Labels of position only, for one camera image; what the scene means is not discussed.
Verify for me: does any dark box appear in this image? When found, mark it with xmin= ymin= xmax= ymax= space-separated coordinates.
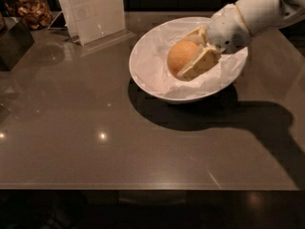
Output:
xmin=0 ymin=17 xmax=34 ymax=72

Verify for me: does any white crumpled paper liner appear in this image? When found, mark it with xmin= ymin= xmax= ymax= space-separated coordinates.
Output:
xmin=130 ymin=19 xmax=247 ymax=100

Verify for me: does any clear acrylic sign holder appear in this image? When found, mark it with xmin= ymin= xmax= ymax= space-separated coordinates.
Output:
xmin=59 ymin=0 xmax=133 ymax=51

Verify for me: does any orange fruit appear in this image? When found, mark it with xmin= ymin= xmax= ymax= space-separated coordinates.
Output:
xmin=167 ymin=41 xmax=198 ymax=77

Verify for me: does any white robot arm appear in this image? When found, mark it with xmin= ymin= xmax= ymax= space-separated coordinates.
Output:
xmin=175 ymin=0 xmax=305 ymax=81

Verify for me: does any jar of dried snacks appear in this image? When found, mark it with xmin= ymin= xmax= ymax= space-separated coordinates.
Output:
xmin=2 ymin=0 xmax=52 ymax=31

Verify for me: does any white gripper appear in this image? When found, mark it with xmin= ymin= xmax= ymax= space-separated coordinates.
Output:
xmin=176 ymin=4 xmax=252 ymax=81

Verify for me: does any white slanted bowl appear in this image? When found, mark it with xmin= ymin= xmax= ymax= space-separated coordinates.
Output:
xmin=128 ymin=16 xmax=249 ymax=105

